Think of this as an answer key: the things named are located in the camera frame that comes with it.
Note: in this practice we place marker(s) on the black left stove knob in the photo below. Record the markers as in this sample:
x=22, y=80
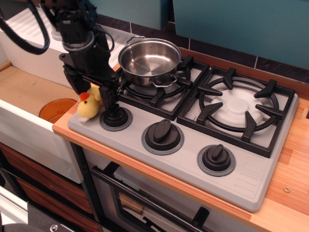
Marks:
x=116, y=119

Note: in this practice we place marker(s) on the white right burner cap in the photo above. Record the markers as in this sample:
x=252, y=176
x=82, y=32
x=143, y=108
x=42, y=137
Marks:
x=236, y=103

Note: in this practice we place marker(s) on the black left burner grate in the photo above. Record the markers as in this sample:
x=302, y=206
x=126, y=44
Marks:
x=149, y=103

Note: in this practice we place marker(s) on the black middle stove knob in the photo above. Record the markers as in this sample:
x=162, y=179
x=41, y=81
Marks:
x=162, y=138

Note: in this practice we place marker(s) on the black right stove knob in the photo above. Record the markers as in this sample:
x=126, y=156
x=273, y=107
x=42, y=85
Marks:
x=216, y=160

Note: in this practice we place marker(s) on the black right burner grate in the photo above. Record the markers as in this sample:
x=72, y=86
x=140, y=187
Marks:
x=248, y=113

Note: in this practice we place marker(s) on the white toy sink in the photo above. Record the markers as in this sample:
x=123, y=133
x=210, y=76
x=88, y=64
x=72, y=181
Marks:
x=27, y=83

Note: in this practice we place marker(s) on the grey toy stove top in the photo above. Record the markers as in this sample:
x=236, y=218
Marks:
x=245, y=186

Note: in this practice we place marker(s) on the stainless steel pot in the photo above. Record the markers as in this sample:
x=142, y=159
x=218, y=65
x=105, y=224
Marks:
x=149, y=62

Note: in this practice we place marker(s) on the orange plastic drain disc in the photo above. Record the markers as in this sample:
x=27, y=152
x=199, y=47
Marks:
x=54, y=110

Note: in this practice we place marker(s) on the yellow stuffed duck toy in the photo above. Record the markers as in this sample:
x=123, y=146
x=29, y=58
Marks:
x=89, y=103

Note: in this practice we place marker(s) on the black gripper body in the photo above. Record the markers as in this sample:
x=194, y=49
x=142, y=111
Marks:
x=88, y=54

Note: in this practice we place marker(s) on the grey toy faucet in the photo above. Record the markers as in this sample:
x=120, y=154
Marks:
x=56, y=35

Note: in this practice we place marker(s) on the toy oven door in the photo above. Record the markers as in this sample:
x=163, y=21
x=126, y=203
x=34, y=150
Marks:
x=142, y=205

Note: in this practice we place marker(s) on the black oven door handle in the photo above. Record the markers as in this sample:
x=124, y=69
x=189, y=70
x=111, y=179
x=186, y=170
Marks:
x=107, y=176

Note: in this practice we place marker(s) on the black stove knob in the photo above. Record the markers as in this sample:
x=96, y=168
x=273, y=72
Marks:
x=216, y=160
x=162, y=138
x=116, y=119

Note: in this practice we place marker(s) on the black burner grate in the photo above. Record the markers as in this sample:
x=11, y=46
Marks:
x=248, y=113
x=149, y=103

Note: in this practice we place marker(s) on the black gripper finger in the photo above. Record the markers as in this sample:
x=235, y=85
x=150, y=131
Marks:
x=109, y=98
x=78, y=84

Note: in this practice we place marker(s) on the wooden drawer cabinet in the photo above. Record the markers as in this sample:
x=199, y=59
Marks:
x=53, y=193

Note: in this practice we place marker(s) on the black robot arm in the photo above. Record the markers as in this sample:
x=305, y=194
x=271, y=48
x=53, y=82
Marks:
x=72, y=15

